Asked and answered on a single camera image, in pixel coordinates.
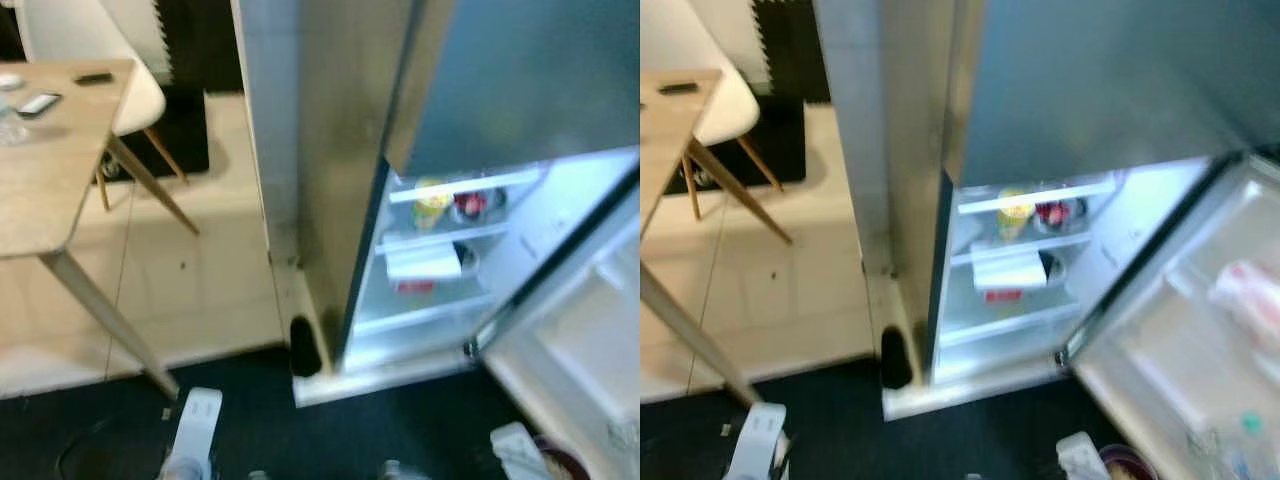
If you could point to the open fridge door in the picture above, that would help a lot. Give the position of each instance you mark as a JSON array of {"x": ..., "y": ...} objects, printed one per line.
[
  {"x": 1160, "y": 340},
  {"x": 580, "y": 330}
]

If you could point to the glass fridge shelf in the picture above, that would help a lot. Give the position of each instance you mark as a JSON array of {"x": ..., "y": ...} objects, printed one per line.
[
  {"x": 1075, "y": 240},
  {"x": 490, "y": 230},
  {"x": 430, "y": 315},
  {"x": 1010, "y": 327}
]

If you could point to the grey steel fridge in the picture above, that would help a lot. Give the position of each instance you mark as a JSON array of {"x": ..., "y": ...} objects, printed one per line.
[
  {"x": 340, "y": 120},
  {"x": 920, "y": 120}
]

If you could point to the light wooden table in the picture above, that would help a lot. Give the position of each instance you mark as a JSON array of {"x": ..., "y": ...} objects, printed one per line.
[
  {"x": 660, "y": 140},
  {"x": 50, "y": 170}
]

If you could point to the black phone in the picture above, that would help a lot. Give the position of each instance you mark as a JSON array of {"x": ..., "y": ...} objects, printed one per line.
[
  {"x": 93, "y": 78},
  {"x": 678, "y": 89}
]

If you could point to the white plate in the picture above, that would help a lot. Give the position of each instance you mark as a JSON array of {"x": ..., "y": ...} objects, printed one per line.
[
  {"x": 475, "y": 263},
  {"x": 1063, "y": 273}
]

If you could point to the bowl of red food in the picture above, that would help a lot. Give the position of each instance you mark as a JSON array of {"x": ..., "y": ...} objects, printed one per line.
[
  {"x": 470, "y": 205},
  {"x": 1052, "y": 213}
]

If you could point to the black mug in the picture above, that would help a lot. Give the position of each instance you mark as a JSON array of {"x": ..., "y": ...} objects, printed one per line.
[
  {"x": 462, "y": 258},
  {"x": 1050, "y": 268}
]

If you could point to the black puzzle foam mat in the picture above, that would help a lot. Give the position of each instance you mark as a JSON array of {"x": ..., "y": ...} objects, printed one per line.
[
  {"x": 185, "y": 130},
  {"x": 790, "y": 140}
]

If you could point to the yellow cup noodle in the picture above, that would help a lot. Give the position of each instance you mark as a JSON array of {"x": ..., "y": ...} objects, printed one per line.
[
  {"x": 432, "y": 205},
  {"x": 1014, "y": 215}
]

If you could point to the white chair with wooden legs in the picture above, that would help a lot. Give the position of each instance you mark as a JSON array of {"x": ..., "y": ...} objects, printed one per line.
[
  {"x": 90, "y": 30},
  {"x": 670, "y": 30}
]

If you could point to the white lidded food container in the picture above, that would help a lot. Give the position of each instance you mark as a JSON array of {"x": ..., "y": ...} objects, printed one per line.
[
  {"x": 420, "y": 262},
  {"x": 1005, "y": 272}
]

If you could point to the dark purple bowl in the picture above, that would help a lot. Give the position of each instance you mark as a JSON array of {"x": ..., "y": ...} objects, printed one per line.
[
  {"x": 565, "y": 462},
  {"x": 1130, "y": 465}
]

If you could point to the black rounded object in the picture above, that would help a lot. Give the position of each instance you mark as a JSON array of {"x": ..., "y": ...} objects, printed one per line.
[
  {"x": 305, "y": 345},
  {"x": 897, "y": 358}
]

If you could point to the black floor mat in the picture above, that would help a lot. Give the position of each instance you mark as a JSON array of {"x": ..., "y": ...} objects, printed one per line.
[
  {"x": 350, "y": 430},
  {"x": 950, "y": 440}
]

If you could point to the red and white plastic bag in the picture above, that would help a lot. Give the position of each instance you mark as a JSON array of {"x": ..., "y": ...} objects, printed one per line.
[{"x": 1250, "y": 295}]

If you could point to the silver phone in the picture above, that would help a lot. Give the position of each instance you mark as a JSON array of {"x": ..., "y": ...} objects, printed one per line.
[{"x": 38, "y": 103}]

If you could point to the teal capped clear bottle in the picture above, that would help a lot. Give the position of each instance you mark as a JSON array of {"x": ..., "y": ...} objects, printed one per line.
[{"x": 1250, "y": 422}]

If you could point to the clear drinking glass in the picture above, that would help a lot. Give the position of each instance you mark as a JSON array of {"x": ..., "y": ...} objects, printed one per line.
[{"x": 10, "y": 125}]

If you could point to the small white round object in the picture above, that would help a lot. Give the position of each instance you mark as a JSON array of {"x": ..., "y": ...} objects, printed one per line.
[{"x": 8, "y": 81}]

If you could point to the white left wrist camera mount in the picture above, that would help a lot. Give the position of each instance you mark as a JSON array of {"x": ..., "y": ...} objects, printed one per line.
[
  {"x": 757, "y": 445},
  {"x": 195, "y": 430}
]

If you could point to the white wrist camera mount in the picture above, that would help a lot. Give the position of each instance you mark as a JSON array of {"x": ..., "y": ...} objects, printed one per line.
[
  {"x": 195, "y": 430},
  {"x": 1082, "y": 460},
  {"x": 520, "y": 455},
  {"x": 757, "y": 445}
]

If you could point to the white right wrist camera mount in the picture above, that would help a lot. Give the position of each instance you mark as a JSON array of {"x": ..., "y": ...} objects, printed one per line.
[
  {"x": 1082, "y": 460},
  {"x": 520, "y": 455}
]

